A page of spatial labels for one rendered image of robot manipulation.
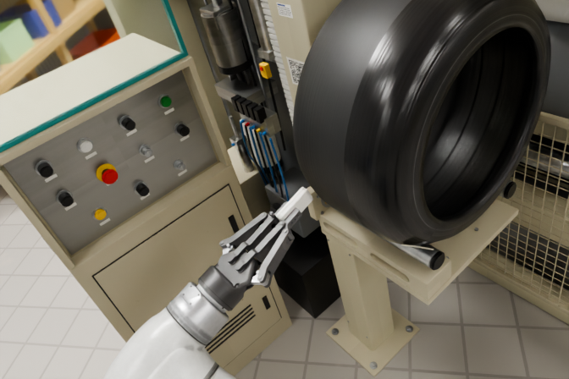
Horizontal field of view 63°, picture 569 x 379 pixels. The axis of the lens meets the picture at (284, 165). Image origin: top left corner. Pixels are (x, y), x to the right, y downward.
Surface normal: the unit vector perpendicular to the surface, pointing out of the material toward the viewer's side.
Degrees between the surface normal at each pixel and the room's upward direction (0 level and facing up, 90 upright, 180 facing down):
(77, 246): 90
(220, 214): 90
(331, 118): 64
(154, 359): 39
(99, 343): 0
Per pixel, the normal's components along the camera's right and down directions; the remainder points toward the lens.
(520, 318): -0.22, -0.77
